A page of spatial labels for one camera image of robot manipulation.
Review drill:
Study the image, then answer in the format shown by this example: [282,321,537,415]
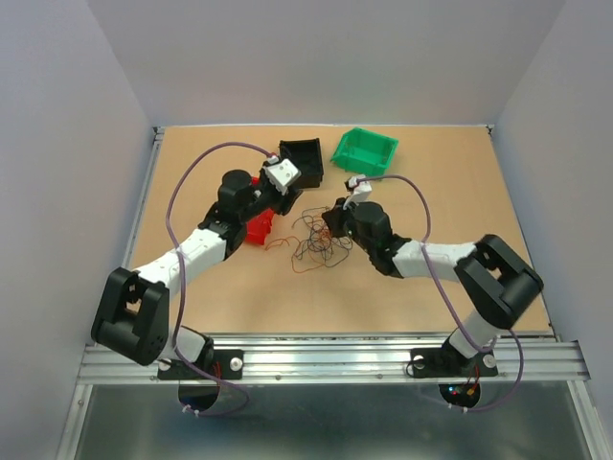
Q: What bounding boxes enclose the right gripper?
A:
[322,195,375,255]

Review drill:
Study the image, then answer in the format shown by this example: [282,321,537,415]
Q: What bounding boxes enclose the thin wire bundle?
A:
[264,205,356,275]

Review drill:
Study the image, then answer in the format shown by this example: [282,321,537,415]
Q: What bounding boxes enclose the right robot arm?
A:
[323,199,544,374]

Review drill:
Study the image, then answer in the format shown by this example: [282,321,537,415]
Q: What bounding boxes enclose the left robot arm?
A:
[91,160,301,378]

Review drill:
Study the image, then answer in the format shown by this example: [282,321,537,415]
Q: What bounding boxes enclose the red plastic bin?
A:
[241,175,277,246]

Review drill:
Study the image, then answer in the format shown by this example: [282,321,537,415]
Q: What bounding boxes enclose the black plastic bin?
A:
[279,138,324,189]

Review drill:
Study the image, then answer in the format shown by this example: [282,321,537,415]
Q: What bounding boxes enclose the green plastic bin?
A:
[330,127,398,176]

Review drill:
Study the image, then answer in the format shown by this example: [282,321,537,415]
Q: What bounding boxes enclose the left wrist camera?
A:
[262,155,302,196]

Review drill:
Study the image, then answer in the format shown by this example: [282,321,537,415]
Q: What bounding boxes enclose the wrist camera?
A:
[343,174,373,210]
[262,155,302,196]

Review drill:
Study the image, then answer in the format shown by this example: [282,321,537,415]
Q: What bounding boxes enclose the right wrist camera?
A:
[343,174,373,210]

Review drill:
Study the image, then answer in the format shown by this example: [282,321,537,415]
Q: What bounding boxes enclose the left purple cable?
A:
[164,142,279,418]

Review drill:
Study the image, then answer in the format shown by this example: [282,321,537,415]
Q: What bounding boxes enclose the aluminium left side rail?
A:
[56,126,165,459]

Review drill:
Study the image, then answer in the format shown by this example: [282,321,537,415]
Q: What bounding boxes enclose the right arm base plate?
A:
[405,347,498,379]

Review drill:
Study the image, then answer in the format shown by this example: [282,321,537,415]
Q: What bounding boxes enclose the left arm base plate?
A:
[157,349,244,380]

